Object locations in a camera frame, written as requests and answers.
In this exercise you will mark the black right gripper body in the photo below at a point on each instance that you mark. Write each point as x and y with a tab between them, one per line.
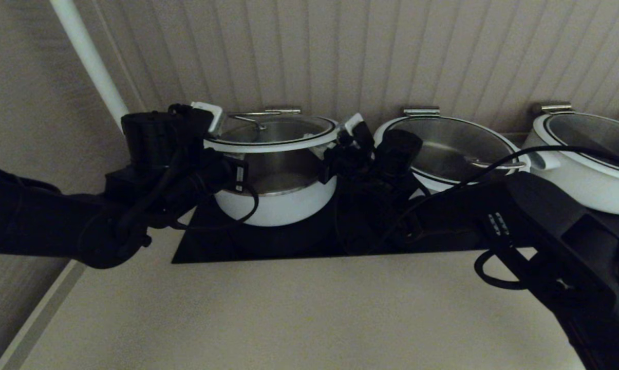
353	169

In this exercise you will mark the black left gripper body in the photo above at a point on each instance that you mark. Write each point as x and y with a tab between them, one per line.
211	174

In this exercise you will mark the glass lid with white rim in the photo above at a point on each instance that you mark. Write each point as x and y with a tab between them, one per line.
592	133
453	144
288	131

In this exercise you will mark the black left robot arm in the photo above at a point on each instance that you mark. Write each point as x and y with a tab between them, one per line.
21	216

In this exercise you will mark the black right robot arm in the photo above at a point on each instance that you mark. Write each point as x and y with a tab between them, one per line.
571	241

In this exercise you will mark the white round pole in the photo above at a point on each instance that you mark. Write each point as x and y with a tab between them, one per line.
91	56

